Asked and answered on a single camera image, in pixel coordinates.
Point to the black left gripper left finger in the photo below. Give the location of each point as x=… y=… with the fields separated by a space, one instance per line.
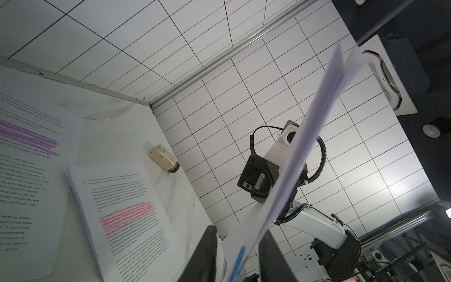
x=202 y=264

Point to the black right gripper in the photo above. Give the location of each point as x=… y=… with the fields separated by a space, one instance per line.
x=258 y=177

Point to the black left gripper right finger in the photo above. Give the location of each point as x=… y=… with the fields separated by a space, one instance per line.
x=273 y=266

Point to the blue highlighted paper document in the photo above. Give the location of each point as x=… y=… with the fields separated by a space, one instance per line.
x=306 y=151

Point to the pink highlighted paper document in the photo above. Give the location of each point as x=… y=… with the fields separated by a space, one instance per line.
x=128 y=230

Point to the purple highlighted paper document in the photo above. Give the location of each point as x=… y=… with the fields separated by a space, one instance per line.
x=38 y=141

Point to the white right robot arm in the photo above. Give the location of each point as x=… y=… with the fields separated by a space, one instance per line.
x=337 y=248

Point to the blue paperclip on blue document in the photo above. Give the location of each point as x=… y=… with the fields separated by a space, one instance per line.
x=237 y=268

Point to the small glass jar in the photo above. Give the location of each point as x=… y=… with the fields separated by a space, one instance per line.
x=165 y=159

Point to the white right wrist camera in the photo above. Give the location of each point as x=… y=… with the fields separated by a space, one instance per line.
x=279 y=150

